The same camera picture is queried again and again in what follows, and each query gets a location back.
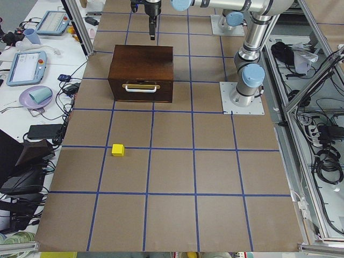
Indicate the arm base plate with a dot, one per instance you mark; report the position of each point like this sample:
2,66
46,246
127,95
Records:
221,27
234,103

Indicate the dark wooden drawer cabinet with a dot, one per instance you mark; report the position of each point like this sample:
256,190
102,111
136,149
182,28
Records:
141,63

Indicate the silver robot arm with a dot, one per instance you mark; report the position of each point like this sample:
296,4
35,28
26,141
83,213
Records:
264,15

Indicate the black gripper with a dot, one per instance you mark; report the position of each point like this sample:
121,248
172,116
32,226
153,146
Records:
152,8

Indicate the near blue teach pendant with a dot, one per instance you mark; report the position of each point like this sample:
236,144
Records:
27,68

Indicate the light blue cup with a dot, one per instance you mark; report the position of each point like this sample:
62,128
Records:
32,36

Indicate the black power brick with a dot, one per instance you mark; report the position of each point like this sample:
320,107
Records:
49,131

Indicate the yellow wooden block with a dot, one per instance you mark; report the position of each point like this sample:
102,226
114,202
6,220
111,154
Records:
118,150

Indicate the aluminium frame post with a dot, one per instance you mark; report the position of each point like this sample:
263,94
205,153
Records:
72,10

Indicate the far blue teach pendant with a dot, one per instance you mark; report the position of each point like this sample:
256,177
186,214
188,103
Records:
53,23

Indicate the purple plate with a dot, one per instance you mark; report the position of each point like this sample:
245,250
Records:
26,101

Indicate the teal cup on plate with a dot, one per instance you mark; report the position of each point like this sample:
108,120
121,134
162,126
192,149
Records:
40,95

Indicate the blue teach pendant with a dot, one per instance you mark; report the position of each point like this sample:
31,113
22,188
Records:
53,23
27,68

